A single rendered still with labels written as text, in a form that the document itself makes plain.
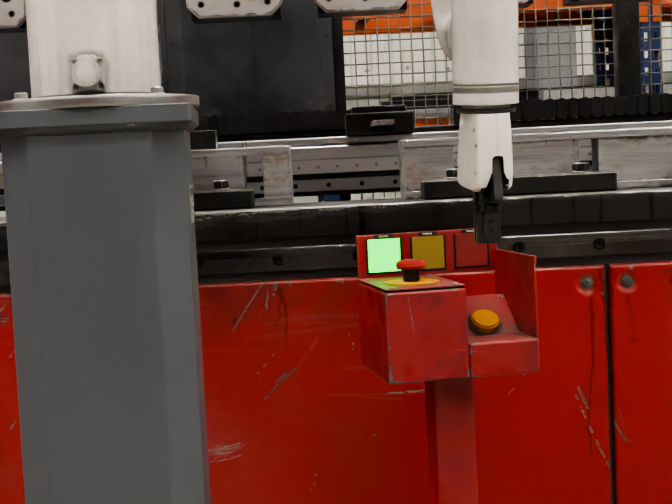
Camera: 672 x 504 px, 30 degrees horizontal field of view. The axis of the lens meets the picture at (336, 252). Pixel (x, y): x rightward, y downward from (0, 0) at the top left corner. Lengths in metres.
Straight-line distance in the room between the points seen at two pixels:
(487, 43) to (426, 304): 0.33
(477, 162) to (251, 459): 0.63
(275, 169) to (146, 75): 0.85
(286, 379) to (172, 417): 0.78
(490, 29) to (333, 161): 0.75
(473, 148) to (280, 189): 0.50
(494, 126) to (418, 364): 0.31
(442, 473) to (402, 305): 0.24
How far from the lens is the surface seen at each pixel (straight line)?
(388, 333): 1.56
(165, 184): 1.13
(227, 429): 1.93
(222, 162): 2.00
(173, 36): 2.56
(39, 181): 1.13
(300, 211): 1.88
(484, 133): 1.58
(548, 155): 2.03
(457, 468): 1.68
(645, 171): 2.06
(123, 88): 1.15
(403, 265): 1.62
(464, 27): 1.59
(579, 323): 1.93
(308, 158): 2.26
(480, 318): 1.67
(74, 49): 1.15
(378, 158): 2.26
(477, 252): 1.75
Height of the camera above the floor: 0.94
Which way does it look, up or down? 4 degrees down
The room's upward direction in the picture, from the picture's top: 3 degrees counter-clockwise
